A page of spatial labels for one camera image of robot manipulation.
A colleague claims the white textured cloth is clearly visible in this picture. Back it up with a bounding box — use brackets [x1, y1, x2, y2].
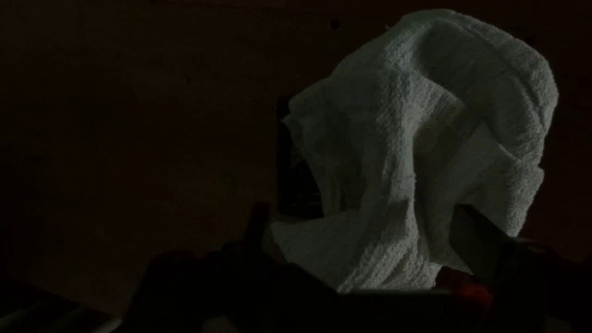
[269, 8, 561, 296]

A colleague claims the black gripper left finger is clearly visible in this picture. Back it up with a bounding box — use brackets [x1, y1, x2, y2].
[239, 202, 282, 276]

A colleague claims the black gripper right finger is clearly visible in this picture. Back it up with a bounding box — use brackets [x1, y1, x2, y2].
[452, 204, 533, 293]

